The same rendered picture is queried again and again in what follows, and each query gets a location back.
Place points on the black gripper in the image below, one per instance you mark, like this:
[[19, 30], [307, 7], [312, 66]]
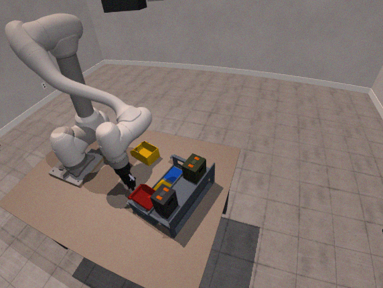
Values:
[[125, 175]]

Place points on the dark grey metal shelf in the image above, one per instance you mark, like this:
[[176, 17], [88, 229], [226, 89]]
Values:
[[189, 195]]

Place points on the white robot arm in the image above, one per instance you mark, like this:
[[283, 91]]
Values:
[[59, 33]]

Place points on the yellow bin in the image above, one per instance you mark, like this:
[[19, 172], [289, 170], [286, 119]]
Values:
[[147, 153]]

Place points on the red bin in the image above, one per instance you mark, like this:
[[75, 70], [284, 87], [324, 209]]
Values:
[[141, 195]]

